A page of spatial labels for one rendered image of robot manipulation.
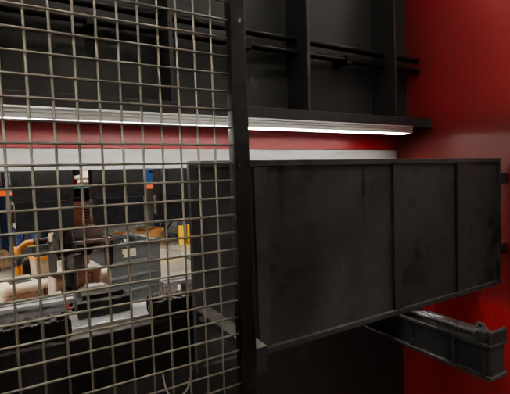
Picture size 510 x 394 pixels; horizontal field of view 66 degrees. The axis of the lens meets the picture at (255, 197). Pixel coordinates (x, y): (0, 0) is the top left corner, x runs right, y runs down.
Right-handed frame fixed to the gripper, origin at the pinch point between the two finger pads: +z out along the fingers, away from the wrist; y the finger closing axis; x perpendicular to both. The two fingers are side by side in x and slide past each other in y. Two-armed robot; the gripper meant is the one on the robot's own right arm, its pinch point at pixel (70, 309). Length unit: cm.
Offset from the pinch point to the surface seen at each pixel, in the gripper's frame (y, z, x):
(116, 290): 72, -6, 12
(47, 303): 49.5, -4.4, -4.8
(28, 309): 50, -4, -9
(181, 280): 46, -6, 34
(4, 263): -526, -58, -102
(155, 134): 59, -52, 27
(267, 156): 54, -47, 68
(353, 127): 73, -52, 93
